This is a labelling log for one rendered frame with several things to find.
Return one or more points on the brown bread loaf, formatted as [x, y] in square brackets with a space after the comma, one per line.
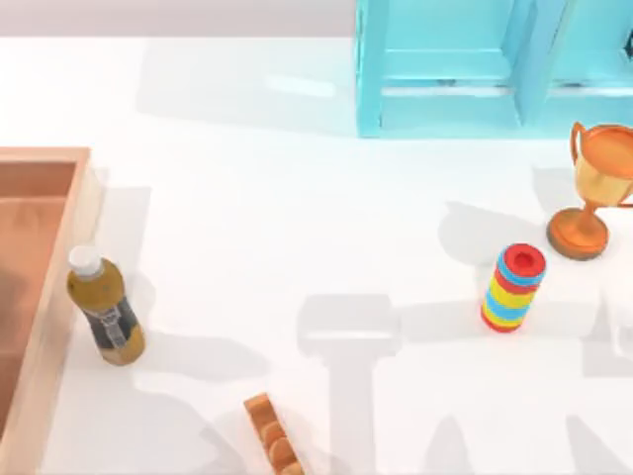
[274, 435]

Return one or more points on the stack of coloured rings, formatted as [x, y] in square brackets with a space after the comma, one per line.
[512, 292]

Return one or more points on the light blue rack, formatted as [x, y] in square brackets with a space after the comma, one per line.
[445, 64]

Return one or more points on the yellow bottle with white cap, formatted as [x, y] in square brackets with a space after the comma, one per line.
[106, 316]

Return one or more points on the orange gold trophy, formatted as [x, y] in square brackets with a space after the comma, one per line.
[593, 173]

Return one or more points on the salmon-coloured shallow box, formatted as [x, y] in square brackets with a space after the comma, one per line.
[29, 208]

